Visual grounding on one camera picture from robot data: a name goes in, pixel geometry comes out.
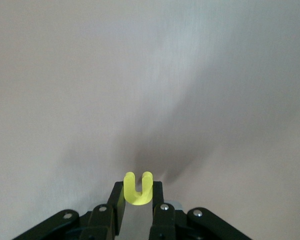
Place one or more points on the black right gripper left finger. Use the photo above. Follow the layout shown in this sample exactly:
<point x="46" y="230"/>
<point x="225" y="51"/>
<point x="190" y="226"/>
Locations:
<point x="102" y="225"/>

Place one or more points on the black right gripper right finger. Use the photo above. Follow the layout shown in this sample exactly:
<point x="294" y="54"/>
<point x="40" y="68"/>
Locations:
<point x="165" y="225"/>

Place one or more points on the yellow foam letter u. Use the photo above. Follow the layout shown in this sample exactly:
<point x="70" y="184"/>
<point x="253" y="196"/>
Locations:
<point x="137" y="200"/>

